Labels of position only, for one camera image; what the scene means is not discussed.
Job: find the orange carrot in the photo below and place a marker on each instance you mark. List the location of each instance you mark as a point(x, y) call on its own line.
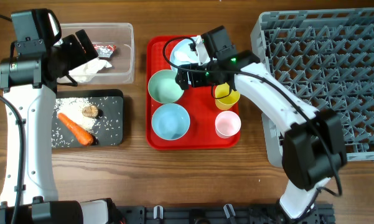
point(82, 136)

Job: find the green bowl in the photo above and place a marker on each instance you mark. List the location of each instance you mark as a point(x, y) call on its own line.
point(163, 88)

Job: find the red serving tray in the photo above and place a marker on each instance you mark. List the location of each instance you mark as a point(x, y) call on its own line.
point(198, 103)

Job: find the red snack wrapper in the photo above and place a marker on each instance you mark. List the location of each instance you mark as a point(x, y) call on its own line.
point(104, 50)

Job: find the light blue bowl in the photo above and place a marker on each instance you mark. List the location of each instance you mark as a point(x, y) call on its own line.
point(170, 122)

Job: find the black waste tray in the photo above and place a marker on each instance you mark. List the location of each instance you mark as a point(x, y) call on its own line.
point(112, 124)

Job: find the white plastic spoon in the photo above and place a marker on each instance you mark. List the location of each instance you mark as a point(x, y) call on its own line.
point(183, 57)

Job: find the grey dishwasher rack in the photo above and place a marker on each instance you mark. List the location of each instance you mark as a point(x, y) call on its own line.
point(326, 58)

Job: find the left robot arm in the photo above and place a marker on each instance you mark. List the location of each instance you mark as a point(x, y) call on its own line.
point(39, 56)

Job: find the white tissue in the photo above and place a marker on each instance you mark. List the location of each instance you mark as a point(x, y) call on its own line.
point(87, 71)

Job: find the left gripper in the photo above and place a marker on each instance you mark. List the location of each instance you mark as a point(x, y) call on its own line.
point(79, 56)

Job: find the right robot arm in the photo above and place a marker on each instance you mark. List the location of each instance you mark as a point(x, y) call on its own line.
point(313, 141)

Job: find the yellow cup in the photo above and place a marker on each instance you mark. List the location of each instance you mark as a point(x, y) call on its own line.
point(225, 97)

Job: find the clear plastic waste bin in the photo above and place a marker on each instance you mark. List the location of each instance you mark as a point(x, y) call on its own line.
point(119, 34)

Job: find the white rice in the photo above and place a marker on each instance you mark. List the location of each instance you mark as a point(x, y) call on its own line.
point(77, 112)

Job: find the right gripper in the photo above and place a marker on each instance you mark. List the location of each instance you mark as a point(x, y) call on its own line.
point(185, 79)

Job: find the brown mushroom scrap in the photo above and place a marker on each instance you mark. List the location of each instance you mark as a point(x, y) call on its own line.
point(90, 111)

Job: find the pink cup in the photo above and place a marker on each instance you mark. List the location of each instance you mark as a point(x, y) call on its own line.
point(227, 124)

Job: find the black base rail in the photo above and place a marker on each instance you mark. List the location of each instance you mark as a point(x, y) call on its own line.
point(253, 214)

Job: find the light blue plate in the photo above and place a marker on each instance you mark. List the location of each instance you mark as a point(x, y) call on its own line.
point(184, 47)

